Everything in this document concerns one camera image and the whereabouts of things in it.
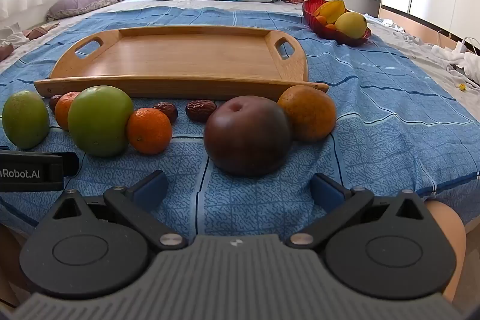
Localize green apple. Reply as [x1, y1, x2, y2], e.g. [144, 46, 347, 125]
[67, 85, 135, 158]
[2, 91, 50, 150]

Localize dark red apple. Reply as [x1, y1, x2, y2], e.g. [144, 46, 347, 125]
[203, 95, 293, 177]

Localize small orange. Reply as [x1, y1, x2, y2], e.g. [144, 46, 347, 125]
[54, 91, 81, 132]
[126, 107, 173, 155]

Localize yellow starfruit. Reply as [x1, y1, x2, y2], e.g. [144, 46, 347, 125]
[313, 0, 346, 25]

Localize white crumpled clothes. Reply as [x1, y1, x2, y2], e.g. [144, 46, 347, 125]
[363, 14, 480, 85]

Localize brown pear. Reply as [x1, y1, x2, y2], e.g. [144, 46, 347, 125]
[277, 85, 337, 142]

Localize red glass bowl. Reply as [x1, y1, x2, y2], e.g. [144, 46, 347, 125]
[302, 0, 372, 47]

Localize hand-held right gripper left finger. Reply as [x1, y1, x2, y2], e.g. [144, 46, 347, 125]
[38, 170, 189, 252]

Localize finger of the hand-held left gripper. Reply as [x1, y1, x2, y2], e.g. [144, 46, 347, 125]
[60, 152, 80, 177]

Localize grey bed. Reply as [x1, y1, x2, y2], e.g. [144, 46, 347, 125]
[0, 0, 480, 99]

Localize wooden tray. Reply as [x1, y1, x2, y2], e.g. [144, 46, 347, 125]
[34, 25, 330, 102]

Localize blue checkered sheet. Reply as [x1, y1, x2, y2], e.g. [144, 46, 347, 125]
[0, 7, 480, 242]

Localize pile of pink white clothes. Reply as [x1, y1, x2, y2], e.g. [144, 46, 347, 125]
[0, 23, 61, 62]

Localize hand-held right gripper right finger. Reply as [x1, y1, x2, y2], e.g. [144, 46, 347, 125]
[286, 172, 433, 252]

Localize yellow mango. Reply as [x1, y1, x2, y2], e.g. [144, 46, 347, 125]
[334, 11, 368, 39]

